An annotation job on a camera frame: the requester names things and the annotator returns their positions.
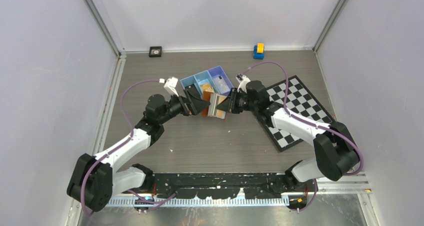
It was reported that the blue yellow toy block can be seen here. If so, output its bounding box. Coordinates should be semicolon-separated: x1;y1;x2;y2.
253;43;265;60

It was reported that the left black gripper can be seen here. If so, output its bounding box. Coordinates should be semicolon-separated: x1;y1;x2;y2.
158;90;210;125

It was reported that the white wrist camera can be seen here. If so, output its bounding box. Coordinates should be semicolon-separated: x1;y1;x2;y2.
236;73;251;93
159;76;180;97

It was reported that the blue three-compartment organizer box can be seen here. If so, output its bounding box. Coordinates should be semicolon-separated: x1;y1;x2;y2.
180;65;233;96

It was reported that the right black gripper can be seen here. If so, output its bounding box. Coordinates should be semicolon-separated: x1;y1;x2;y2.
216;88;258;115

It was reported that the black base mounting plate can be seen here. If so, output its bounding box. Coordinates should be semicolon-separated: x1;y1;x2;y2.
133;172;315;200

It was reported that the small black square object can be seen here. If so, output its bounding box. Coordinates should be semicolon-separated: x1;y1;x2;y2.
148;46;163;58

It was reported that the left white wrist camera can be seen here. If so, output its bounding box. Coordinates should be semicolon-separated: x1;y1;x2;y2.
159;76;180;97

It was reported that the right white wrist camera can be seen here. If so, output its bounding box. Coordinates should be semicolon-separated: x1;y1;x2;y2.
236;73;251;93

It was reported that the white item in box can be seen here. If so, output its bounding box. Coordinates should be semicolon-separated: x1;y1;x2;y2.
213;75;230;94

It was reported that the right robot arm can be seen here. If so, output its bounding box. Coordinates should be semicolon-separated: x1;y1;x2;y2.
216;80;363;191

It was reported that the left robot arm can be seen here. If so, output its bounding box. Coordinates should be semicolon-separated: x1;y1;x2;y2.
66;89;210;212

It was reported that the black white checkerboard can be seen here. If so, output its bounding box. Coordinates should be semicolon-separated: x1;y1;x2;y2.
261;75;335;153

